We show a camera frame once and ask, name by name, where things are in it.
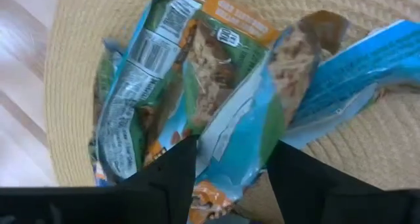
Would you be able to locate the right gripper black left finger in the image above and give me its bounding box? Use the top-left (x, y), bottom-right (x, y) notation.
top-left (119, 135), bottom-right (198, 224)

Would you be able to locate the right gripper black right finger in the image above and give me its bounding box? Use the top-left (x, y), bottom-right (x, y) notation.
top-left (266, 139), bottom-right (414, 224)

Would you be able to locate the blue green wrapper granola bar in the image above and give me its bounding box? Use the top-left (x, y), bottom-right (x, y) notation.
top-left (187, 10), bottom-right (350, 224)

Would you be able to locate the green wrapper barcode granola bar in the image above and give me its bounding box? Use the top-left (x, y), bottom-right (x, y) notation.
top-left (90, 0), bottom-right (203, 185)

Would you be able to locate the green orange wrapper granola bar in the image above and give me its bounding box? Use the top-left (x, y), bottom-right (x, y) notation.
top-left (144, 0), bottom-right (282, 168)

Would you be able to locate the woven straw basket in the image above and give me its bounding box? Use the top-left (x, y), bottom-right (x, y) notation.
top-left (44, 0), bottom-right (420, 224)

